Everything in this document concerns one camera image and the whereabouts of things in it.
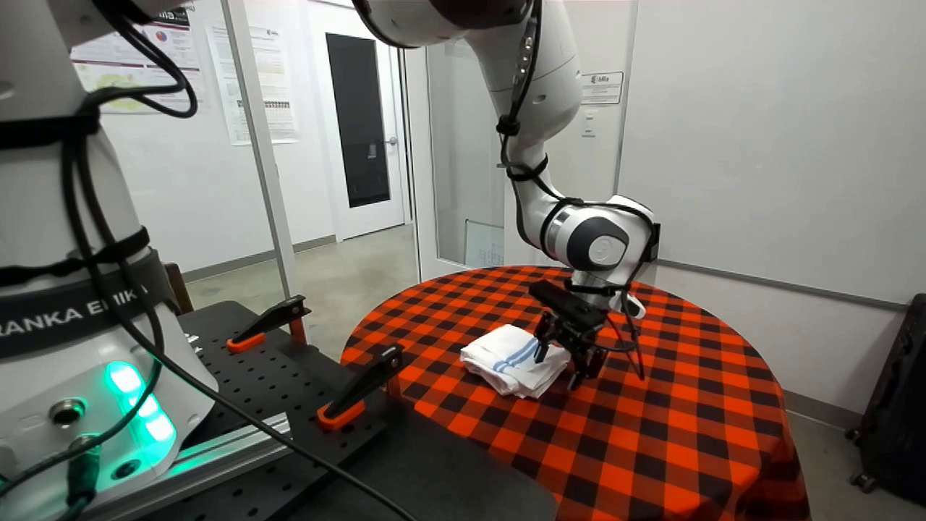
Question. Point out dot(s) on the white metal post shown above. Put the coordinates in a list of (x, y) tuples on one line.
[(265, 162)]

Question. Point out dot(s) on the paper poster on wall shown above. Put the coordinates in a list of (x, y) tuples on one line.
[(124, 75)]

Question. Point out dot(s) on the black clamp with orange tips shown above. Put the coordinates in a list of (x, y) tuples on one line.
[(276, 317), (370, 376)]

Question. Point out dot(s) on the black perforated mounting board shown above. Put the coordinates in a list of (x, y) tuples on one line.
[(279, 379)]

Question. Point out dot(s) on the white wall sign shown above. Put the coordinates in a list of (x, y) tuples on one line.
[(603, 87)]

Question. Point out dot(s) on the orange black plaid tablecloth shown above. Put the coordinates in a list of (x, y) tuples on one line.
[(676, 423)]

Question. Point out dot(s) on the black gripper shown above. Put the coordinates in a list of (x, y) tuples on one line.
[(574, 313)]

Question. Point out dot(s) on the white door with dark window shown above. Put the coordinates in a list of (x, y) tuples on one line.
[(360, 116)]

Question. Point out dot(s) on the black rolling suitcase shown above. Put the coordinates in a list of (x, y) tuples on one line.
[(898, 407)]

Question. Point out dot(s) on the paper notice on wall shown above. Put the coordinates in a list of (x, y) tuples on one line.
[(279, 75)]

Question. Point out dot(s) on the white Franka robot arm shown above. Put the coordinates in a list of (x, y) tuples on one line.
[(566, 87)]

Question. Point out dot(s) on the white light switch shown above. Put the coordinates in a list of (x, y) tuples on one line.
[(589, 129)]

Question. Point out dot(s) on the white towel with blue stripes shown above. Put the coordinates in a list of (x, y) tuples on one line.
[(500, 356)]

